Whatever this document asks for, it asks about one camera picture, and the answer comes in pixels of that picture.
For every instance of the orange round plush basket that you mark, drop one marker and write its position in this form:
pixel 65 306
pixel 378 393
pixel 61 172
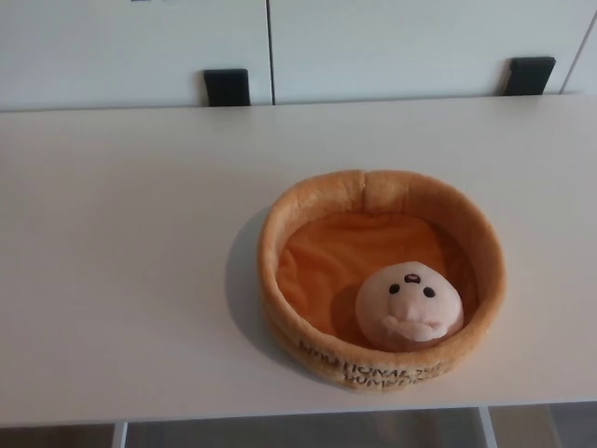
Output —
pixel 317 261

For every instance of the pink plush dumpling toy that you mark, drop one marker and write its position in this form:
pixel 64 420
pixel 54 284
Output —
pixel 410 308

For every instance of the white cabinet door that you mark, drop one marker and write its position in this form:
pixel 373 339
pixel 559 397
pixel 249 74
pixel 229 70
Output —
pixel 116 46
pixel 587 70
pixel 396 42

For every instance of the white metal table leg frame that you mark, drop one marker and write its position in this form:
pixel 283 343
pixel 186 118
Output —
pixel 489 429
pixel 120 436

